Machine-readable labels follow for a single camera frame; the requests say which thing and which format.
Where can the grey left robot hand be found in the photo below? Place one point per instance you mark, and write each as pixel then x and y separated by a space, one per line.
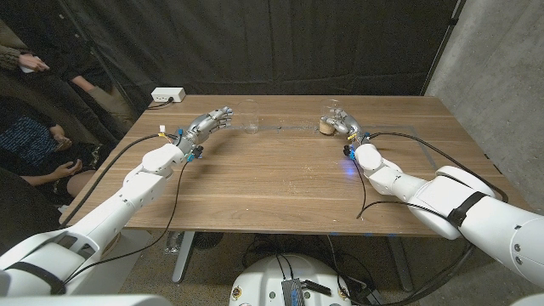
pixel 202 125

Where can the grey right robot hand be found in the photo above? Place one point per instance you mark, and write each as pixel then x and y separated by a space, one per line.
pixel 346 123

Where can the clear plastic cup with sugar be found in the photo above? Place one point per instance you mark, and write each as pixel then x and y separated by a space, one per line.
pixel 325 127

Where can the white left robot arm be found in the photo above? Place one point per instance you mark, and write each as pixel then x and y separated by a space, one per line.
pixel 106 217

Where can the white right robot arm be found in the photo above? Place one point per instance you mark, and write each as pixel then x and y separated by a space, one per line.
pixel 446 195

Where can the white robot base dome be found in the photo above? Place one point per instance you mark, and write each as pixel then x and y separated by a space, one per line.
pixel 263 276

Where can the white power strip box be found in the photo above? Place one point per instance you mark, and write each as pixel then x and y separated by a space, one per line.
pixel 168 94

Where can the person black jacket khaki pants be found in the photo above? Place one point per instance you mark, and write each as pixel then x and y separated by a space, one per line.
pixel 106 102

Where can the black backdrop curtain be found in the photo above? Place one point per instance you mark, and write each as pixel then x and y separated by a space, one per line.
pixel 255 42

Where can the black floor fan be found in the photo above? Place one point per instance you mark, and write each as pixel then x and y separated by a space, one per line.
pixel 208 240

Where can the clear water bottle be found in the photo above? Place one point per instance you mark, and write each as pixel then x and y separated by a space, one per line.
pixel 173 243

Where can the black backdrop stand pole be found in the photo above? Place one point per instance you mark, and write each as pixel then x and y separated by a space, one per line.
pixel 442 47

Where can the white table leg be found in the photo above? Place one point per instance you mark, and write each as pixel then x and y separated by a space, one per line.
pixel 183 257

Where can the grey table leg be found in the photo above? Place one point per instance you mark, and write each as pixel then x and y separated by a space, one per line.
pixel 399 263

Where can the grey finned electronics box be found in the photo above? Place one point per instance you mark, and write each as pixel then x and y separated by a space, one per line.
pixel 293 293

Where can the seated person blue patterned shirt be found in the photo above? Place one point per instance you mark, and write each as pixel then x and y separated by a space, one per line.
pixel 21 136

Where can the white phone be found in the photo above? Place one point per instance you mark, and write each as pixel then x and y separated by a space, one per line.
pixel 26 69

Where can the person in brown sweater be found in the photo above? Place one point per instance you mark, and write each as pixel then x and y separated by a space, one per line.
pixel 8 57

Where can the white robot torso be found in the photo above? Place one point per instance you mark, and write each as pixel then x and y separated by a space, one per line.
pixel 85 301

